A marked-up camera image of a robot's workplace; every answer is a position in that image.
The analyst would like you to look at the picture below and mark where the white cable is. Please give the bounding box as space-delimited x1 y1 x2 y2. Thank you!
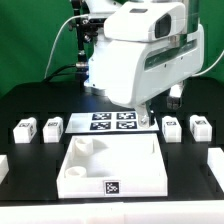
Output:
43 13 90 80

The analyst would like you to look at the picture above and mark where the white front fence bar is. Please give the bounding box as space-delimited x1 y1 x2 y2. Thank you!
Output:
0 201 224 224

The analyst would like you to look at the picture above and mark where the white block edge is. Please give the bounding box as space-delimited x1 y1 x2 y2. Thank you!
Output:
0 155 9 184
207 147 224 192

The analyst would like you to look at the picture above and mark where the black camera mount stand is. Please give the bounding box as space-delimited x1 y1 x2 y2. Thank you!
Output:
69 0 96 82

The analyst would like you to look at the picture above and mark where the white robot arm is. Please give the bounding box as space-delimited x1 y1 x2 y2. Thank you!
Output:
86 0 204 127

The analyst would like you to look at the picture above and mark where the white square tabletop tray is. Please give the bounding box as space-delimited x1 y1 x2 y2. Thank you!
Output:
57 134 168 198

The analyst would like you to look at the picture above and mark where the white sheet with fiducial tags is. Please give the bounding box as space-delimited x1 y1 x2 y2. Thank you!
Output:
66 111 159 134

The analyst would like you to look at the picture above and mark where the white block right edge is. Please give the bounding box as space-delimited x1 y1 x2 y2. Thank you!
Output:
207 147 224 192

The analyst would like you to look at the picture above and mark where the white block left edge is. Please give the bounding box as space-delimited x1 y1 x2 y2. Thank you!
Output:
0 155 9 184

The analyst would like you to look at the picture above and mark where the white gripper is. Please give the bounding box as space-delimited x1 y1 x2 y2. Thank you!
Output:
89 27 204 128

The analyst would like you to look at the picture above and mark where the black cable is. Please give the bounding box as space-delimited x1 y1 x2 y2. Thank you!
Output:
41 63 89 84

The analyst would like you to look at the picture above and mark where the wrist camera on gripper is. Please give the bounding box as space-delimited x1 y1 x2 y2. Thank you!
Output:
104 2 186 42

